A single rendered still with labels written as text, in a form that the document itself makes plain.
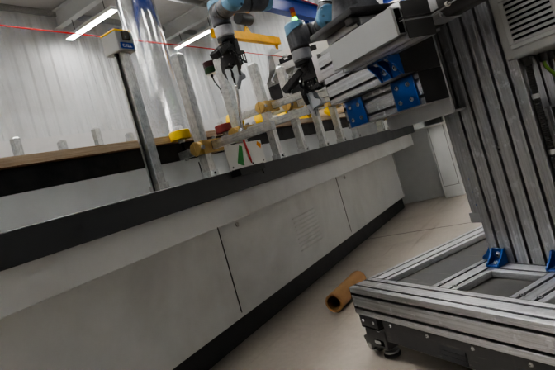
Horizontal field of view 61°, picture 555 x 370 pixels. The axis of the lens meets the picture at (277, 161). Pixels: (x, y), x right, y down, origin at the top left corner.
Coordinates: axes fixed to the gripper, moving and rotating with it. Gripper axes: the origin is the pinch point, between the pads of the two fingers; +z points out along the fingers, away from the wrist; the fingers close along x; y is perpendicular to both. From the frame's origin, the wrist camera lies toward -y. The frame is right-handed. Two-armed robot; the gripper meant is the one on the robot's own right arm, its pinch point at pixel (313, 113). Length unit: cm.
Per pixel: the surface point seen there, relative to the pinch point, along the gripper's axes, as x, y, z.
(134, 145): -45, -49, -6
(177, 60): -31, -31, -31
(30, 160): -84, -49, -6
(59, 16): 476, -716, -400
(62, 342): -87, -53, 46
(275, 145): 19.3, -31.8, 6.4
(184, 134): -26.4, -41.6, -6.0
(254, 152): -0.7, -30.3, 7.4
